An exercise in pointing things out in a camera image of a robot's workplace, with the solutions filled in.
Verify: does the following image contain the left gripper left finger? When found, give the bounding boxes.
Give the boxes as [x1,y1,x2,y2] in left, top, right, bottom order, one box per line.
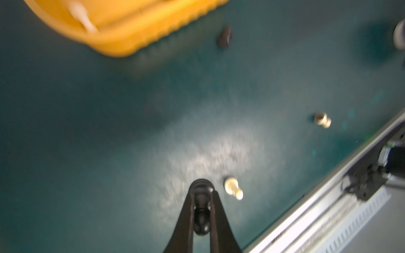
[164,193,195,253]

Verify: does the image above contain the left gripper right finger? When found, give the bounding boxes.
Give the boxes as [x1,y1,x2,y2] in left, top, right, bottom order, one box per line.
[210,190,243,253]

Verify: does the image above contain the white pawn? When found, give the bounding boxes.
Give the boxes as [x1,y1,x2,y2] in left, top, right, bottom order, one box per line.
[224,177,244,200]

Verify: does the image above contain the black pawn front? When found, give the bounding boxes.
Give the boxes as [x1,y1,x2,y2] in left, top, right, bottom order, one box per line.
[189,179,215,236]

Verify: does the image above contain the black knight chess piece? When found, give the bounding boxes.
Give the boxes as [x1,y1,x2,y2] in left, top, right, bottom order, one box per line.
[216,25,233,49]

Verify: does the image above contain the white rook chess piece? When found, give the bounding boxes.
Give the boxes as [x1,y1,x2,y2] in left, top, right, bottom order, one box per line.
[67,1,98,33]

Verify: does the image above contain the yellow plastic storage box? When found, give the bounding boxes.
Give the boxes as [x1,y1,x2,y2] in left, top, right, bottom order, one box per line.
[25,1,227,58]

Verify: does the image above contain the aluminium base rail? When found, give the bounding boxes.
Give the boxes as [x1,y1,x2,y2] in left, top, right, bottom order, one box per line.
[246,111,405,253]

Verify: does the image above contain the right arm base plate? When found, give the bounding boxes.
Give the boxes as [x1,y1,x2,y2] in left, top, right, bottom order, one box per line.
[344,123,405,201]

